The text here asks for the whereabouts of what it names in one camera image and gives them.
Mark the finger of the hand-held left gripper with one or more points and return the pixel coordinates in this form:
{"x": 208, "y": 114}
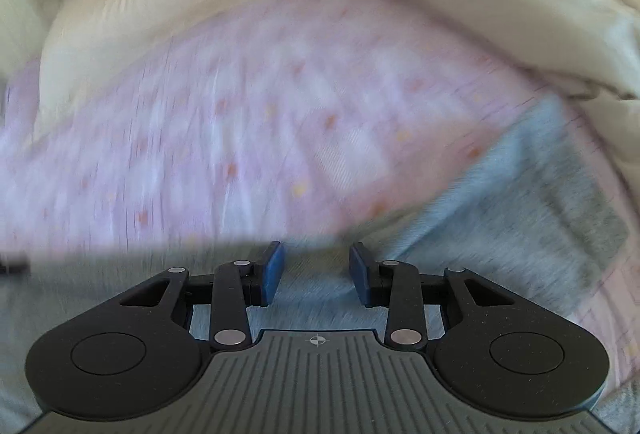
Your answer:
{"x": 12, "y": 265}

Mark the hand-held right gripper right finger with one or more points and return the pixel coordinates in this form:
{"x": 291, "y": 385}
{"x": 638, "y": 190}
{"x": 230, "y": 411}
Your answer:
{"x": 361, "y": 271}

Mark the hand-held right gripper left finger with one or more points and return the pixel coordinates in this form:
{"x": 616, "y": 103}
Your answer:
{"x": 272, "y": 271}

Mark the grey pants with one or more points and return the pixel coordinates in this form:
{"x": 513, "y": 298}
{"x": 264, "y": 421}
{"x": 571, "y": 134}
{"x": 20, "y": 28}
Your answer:
{"x": 500, "y": 214}

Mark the pink patterned bed sheet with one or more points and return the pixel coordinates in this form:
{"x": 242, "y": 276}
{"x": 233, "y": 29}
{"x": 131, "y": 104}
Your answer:
{"x": 250, "y": 114}

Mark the cream pillow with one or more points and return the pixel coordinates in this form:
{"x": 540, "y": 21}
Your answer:
{"x": 150, "y": 14}

